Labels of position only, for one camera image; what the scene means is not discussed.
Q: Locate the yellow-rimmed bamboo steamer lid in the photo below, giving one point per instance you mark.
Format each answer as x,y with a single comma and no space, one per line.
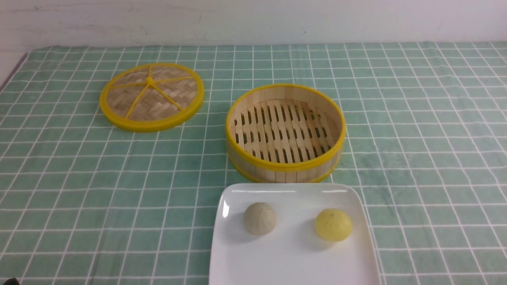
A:
152,98

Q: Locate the green checkered tablecloth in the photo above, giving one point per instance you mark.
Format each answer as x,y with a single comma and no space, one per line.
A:
83,202

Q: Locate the beige steamed bun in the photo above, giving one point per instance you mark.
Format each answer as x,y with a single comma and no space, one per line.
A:
259,219

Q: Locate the yellow-rimmed bamboo steamer basket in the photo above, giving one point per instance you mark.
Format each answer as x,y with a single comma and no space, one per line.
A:
285,133

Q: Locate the yellow steamed bun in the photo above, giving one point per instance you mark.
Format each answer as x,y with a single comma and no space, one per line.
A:
333,225

